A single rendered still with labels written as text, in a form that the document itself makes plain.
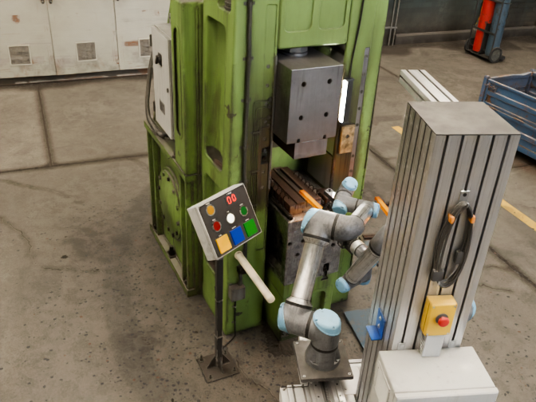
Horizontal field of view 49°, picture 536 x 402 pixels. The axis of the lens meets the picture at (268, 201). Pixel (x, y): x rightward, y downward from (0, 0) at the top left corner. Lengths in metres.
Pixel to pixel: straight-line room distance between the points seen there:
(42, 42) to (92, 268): 4.19
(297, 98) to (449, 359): 1.51
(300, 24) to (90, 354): 2.29
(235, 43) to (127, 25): 5.29
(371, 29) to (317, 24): 0.34
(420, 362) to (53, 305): 2.77
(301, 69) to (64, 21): 5.40
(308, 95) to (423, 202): 1.41
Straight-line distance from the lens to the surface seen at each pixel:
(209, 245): 2.87
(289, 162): 3.76
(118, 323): 4.02
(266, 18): 2.97
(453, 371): 2.10
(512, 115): 6.77
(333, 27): 3.18
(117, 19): 8.11
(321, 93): 3.08
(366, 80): 3.40
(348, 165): 3.56
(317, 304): 3.85
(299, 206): 3.32
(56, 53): 8.12
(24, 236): 5.00
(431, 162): 1.71
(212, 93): 3.39
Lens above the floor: 2.66
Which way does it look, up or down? 30 degrees down
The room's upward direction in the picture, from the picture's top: 3 degrees clockwise
